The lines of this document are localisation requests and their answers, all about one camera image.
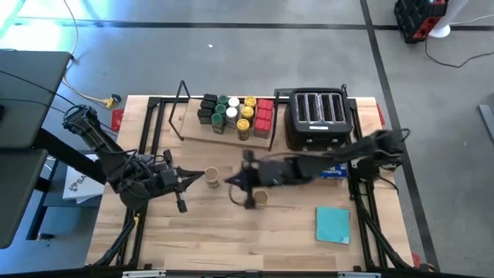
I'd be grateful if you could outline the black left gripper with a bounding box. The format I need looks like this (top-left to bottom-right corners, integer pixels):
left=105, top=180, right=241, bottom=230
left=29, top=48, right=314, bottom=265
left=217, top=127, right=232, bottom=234
left=147, top=148, right=205, bottom=215

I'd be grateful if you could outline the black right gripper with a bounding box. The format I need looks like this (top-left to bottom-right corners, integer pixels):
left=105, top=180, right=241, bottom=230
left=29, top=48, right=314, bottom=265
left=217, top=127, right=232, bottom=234
left=224, top=148, right=310, bottom=210

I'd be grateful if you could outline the tan-lidded furikake seasoning jar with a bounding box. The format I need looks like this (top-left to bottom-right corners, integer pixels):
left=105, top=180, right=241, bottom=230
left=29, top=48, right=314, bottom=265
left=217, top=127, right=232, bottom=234
left=253, top=189, right=270, bottom=209
left=203, top=166, right=221, bottom=189

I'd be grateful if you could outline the long blue wrap box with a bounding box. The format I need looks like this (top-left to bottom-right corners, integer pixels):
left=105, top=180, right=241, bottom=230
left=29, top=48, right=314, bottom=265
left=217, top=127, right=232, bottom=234
left=319, top=163, right=349, bottom=180

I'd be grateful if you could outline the black four-slot toaster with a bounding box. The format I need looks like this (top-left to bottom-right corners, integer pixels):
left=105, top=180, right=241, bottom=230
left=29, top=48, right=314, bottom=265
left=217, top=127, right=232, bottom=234
left=284, top=86, right=354, bottom=152

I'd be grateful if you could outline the teal cloth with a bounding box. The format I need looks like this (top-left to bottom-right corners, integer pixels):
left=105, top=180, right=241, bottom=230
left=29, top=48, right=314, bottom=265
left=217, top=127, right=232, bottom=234
left=315, top=205, right=352, bottom=246

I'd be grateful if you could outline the white printed paper bag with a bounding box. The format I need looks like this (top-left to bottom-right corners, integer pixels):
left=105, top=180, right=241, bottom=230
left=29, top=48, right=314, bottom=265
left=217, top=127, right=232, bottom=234
left=61, top=154, right=106, bottom=205

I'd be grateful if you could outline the yellow power plug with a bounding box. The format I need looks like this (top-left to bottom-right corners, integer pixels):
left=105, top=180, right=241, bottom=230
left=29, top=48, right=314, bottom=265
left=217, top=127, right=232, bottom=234
left=103, top=93, right=122, bottom=110

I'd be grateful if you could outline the black desk top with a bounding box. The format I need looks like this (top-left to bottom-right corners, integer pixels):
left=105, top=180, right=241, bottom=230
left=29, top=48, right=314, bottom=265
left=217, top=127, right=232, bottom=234
left=0, top=49, right=73, bottom=150
left=0, top=148, right=49, bottom=250

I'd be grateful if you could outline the black crate red top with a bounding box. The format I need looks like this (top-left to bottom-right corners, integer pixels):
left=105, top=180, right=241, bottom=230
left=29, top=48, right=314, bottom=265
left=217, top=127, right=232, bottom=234
left=393, top=0, right=448, bottom=44

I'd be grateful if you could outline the white tower device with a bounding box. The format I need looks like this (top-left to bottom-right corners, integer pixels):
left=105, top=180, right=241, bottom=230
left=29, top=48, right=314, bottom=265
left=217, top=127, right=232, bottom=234
left=428, top=0, right=470, bottom=39

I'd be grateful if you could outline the wooden shelf black wire frame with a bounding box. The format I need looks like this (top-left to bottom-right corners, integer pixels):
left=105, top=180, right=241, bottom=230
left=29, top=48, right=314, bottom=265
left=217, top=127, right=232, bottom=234
left=168, top=80, right=281, bottom=151

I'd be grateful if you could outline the black metal rig frame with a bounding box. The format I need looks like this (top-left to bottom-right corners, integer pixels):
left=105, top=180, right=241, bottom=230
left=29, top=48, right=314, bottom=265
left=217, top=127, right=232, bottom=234
left=86, top=95, right=416, bottom=271

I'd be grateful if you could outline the silver metal bracket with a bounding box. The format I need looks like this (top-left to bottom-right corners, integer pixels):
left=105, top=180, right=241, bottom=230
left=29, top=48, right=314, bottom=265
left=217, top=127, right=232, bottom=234
left=337, top=271, right=382, bottom=278
left=122, top=270, right=167, bottom=278

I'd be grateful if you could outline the yellow cable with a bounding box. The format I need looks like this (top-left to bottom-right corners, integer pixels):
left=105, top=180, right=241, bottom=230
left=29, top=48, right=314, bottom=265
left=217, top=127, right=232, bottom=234
left=61, top=0, right=111, bottom=107

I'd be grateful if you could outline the black floor cable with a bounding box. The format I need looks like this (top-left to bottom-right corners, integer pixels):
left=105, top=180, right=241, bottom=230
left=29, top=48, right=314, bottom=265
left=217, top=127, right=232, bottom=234
left=424, top=36, right=494, bottom=70

